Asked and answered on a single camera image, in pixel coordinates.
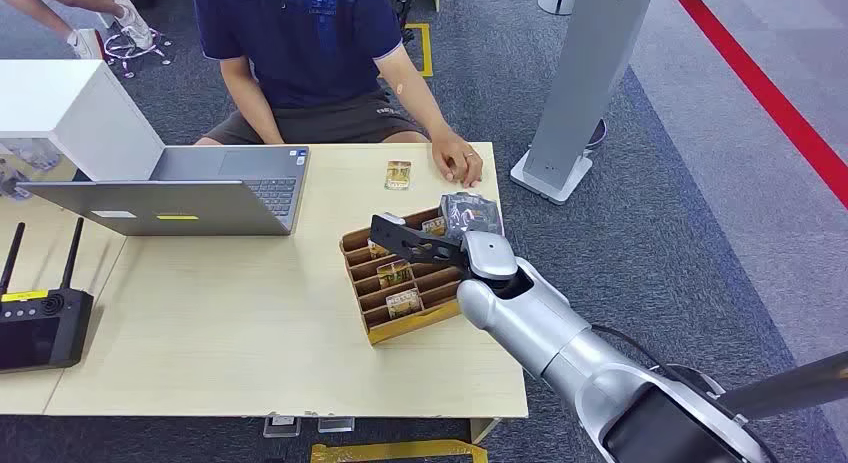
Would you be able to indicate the person's left hand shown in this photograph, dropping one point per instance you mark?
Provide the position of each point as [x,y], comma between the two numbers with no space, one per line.
[457,160]

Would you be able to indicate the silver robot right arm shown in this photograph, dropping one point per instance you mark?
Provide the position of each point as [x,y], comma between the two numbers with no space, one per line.
[543,327]

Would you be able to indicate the person's right forearm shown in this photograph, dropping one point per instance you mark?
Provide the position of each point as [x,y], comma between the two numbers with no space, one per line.
[250,101]

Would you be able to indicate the person's left forearm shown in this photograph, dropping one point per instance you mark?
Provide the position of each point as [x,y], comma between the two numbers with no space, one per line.
[414,89]

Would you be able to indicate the gold patterned card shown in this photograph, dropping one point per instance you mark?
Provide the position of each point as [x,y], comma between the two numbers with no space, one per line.
[394,273]
[397,174]
[434,226]
[403,304]
[378,250]

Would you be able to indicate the wooden slotted card holder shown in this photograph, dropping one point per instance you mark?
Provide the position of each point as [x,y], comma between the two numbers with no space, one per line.
[404,321]

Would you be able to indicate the seated person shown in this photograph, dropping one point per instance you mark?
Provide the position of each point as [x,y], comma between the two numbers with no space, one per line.
[311,42]

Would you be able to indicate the walking person's legs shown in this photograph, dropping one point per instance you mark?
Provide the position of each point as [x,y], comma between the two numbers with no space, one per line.
[86,3]

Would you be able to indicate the grey standing panel with base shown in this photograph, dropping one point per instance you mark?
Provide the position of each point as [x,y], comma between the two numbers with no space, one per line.
[583,82]

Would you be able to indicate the round grey stand base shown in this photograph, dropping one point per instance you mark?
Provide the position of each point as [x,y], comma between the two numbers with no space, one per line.
[555,1]

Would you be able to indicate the grey open laptop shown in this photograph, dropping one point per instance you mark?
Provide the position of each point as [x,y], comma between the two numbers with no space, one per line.
[199,205]

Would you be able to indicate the white chair base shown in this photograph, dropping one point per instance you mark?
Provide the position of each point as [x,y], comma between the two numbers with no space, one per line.
[132,52]

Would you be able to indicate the white box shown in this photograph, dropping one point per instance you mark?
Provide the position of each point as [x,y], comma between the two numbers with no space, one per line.
[73,115]

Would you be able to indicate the dark grey bar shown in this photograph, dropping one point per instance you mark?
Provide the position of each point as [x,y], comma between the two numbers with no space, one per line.
[788,384]

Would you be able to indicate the clear plastic wrap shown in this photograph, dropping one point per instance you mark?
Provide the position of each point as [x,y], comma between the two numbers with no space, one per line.
[26,162]

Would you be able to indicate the black remote controller with antennas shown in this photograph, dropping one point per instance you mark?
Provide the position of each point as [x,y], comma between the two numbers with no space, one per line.
[40,327]

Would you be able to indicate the clear acrylic table bracket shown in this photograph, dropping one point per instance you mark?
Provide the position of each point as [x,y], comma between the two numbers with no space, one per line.
[282,427]
[336,425]

